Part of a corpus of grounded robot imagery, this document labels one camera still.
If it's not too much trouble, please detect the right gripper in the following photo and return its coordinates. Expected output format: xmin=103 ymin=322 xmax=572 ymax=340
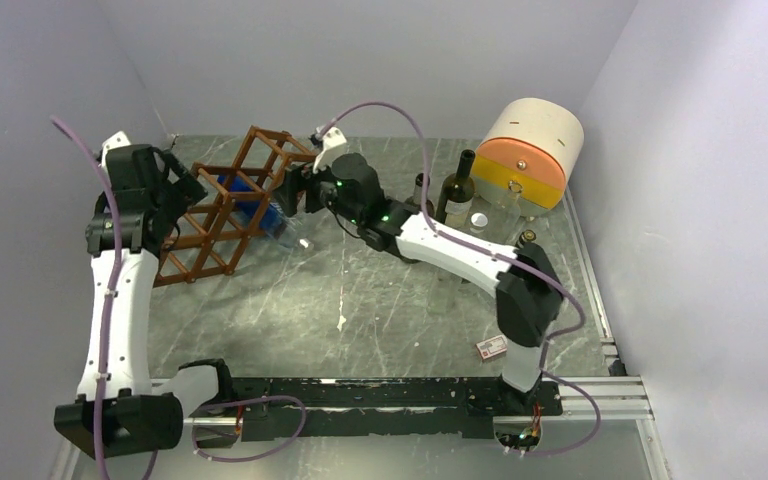
xmin=269 ymin=150 xmax=362 ymax=227

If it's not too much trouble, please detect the brown wooden wine rack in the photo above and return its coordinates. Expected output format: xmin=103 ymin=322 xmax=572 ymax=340
xmin=154 ymin=126 xmax=316 ymax=287

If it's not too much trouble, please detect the green glass wine bottle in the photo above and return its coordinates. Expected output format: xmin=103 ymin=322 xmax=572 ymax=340
xmin=434 ymin=149 xmax=476 ymax=229

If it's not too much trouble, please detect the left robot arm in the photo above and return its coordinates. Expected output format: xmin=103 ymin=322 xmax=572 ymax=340
xmin=53 ymin=131 xmax=237 ymax=458

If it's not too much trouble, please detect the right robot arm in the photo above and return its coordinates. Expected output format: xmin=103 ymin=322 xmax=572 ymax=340
xmin=273 ymin=153 xmax=562 ymax=414

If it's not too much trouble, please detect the blue plastic water bottle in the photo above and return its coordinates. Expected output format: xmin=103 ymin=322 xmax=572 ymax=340
xmin=233 ymin=200 xmax=313 ymax=250

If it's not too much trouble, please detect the white bottle cap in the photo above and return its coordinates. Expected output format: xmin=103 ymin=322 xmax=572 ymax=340
xmin=470 ymin=212 xmax=489 ymax=231

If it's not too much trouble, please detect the clear glass bottle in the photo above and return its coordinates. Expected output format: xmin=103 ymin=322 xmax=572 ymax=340
xmin=489 ymin=180 xmax=522 ymax=244

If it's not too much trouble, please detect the dark small bottle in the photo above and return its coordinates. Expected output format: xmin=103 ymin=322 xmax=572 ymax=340
xmin=516 ymin=229 xmax=537 ymax=249

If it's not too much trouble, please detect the cream orange cylindrical box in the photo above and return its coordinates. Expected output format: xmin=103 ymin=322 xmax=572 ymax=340
xmin=471 ymin=98 xmax=584 ymax=217

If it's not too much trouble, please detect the small red white box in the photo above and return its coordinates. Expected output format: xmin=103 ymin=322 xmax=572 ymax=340
xmin=475 ymin=334 xmax=508 ymax=361

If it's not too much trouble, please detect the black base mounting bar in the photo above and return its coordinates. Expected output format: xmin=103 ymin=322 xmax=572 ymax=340
xmin=185 ymin=376 xmax=564 ymax=444

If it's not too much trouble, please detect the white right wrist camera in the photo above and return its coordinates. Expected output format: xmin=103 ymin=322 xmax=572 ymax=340
xmin=311 ymin=126 xmax=349 ymax=173

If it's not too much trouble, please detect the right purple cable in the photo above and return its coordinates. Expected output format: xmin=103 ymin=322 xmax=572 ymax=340
xmin=317 ymin=101 xmax=603 ymax=460

